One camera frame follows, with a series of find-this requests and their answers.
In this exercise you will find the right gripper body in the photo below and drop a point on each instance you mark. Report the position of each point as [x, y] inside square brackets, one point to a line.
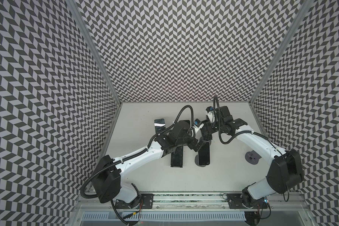
[206, 131]

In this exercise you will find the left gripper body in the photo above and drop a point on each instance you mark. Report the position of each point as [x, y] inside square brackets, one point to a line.
[184, 141]

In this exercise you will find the grey stand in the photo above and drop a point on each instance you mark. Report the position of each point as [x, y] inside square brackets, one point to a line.
[252, 157]
[197, 162]

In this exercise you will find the phone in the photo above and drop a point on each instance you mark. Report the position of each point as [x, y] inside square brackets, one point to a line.
[204, 155]
[159, 125]
[206, 130]
[177, 158]

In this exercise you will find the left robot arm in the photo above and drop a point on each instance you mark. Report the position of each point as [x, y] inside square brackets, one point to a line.
[109, 173]

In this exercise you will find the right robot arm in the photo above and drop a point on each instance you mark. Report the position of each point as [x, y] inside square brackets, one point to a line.
[285, 166]

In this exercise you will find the aluminium mounting rail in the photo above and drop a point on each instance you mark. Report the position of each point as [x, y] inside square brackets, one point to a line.
[200, 201]

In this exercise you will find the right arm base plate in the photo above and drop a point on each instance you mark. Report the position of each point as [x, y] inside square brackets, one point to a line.
[234, 201]

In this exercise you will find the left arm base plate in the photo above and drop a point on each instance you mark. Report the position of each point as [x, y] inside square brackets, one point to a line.
[144, 201]

